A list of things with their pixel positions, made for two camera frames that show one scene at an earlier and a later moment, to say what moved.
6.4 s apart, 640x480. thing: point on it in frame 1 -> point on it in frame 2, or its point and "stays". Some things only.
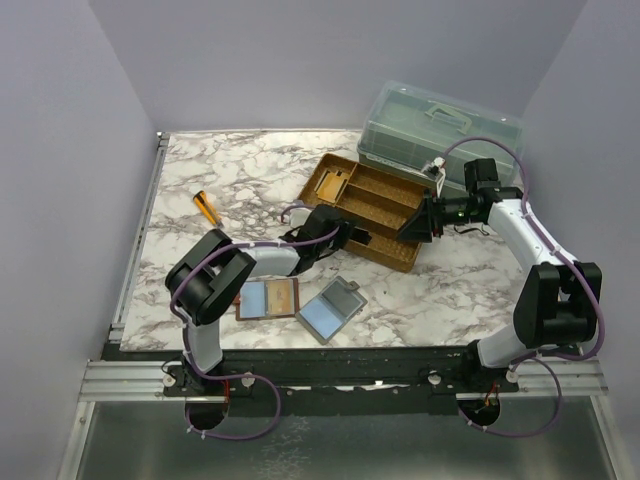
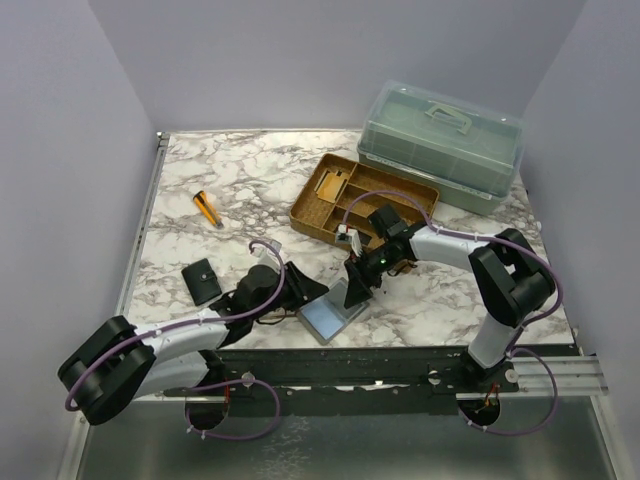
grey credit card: (361, 236) stays
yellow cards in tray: (331, 186) stays
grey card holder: (332, 310) stays
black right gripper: (419, 228) -> (357, 290)
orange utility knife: (202, 199) stays
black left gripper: (342, 236) -> (303, 289)
